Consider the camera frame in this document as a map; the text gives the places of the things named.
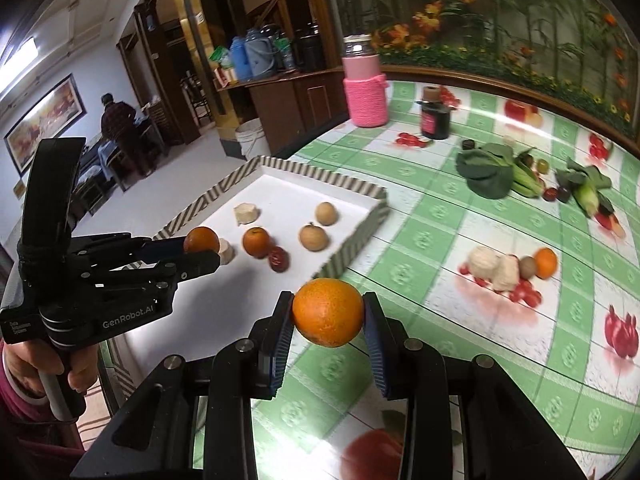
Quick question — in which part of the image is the bok choy right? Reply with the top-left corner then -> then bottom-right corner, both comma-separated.
555,157 -> 615,218

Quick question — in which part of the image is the brown kiwi fruit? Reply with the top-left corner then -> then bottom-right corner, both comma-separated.
518,256 -> 538,281

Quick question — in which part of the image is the striped white tray box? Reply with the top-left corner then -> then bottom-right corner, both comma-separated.
106,156 -> 390,396

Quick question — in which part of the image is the framed wall painting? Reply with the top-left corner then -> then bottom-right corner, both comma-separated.
3,74 -> 87,176

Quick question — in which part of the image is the brown round pear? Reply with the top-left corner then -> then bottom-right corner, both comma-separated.
298,222 -> 330,252

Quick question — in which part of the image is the operator left hand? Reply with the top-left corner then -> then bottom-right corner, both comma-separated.
2,340 -> 99,399

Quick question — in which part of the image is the grey blue kettle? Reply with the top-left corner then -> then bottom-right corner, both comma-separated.
245,28 -> 277,79

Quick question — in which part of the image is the green grape fruit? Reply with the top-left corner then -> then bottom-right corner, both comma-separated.
536,159 -> 549,174

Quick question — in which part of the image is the wooden cabinet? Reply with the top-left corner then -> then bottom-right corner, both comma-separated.
218,67 -> 348,155

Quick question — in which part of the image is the small brown fruit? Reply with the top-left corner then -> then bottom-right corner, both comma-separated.
521,154 -> 534,168

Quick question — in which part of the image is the dark purple plum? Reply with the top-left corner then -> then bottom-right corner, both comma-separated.
556,186 -> 572,204

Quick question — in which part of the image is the bok choy left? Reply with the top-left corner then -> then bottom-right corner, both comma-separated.
456,143 -> 546,200

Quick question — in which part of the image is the red jujube date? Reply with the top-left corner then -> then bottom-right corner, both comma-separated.
268,246 -> 290,273

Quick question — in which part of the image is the blue thermos jug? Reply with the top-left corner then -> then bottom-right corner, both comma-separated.
230,36 -> 253,82

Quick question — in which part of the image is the bok choy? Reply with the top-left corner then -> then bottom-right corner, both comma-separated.
456,143 -> 546,200
555,157 -> 615,218

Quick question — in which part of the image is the person in background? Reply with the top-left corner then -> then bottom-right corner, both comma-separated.
101,93 -> 150,178

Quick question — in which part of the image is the black tea canister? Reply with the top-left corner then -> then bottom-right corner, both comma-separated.
416,84 -> 451,140

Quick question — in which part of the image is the large orange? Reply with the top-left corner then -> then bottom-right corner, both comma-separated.
292,278 -> 364,348

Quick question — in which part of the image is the small tangerine with stem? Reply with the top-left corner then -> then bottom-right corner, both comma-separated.
242,226 -> 272,259

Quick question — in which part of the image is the pink knit sleeved jar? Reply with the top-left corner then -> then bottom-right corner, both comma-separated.
342,34 -> 388,128

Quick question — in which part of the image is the white plastic bucket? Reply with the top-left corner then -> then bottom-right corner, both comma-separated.
235,118 -> 271,160

